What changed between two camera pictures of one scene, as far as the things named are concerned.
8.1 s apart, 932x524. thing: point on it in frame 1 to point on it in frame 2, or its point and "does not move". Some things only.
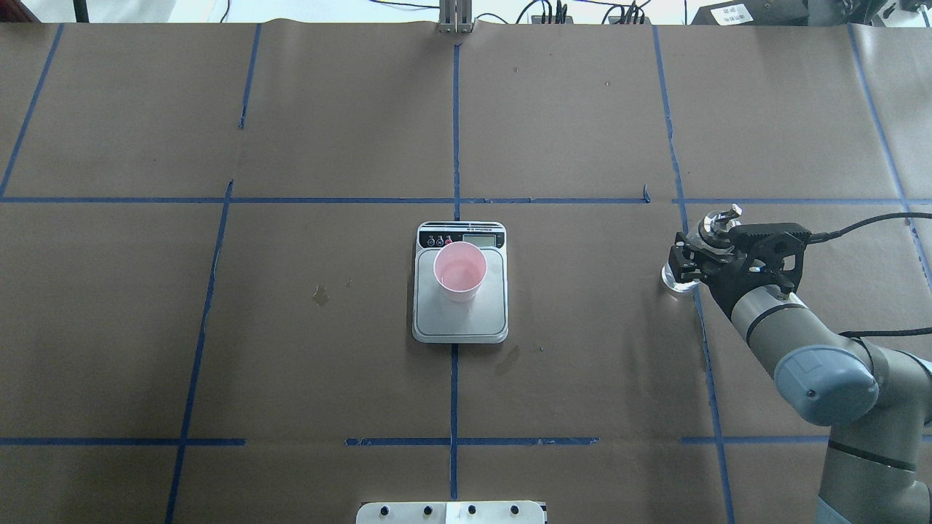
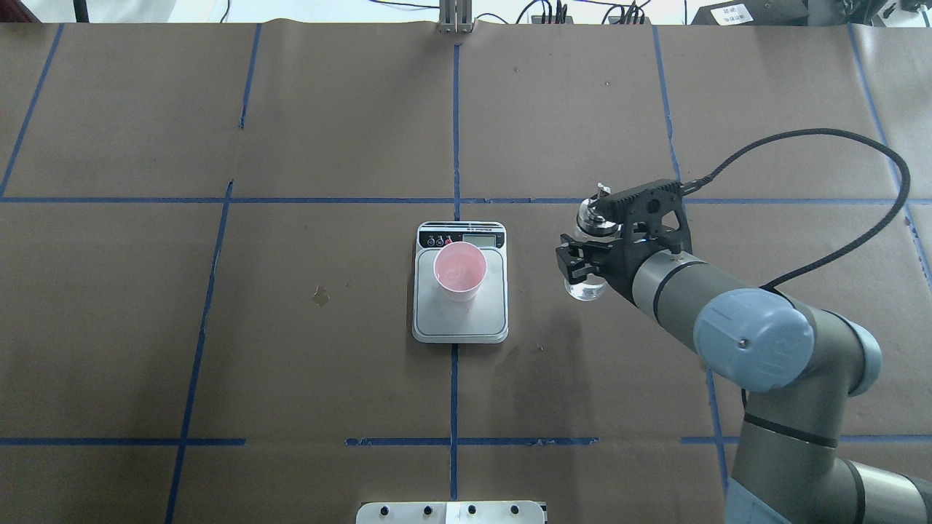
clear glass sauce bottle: [714, 231] to [593, 287]
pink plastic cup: [459, 268] does not move
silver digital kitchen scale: [459, 283] does not move
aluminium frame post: [455, 17] does not move
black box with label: [754, 12] does not move
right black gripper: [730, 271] to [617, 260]
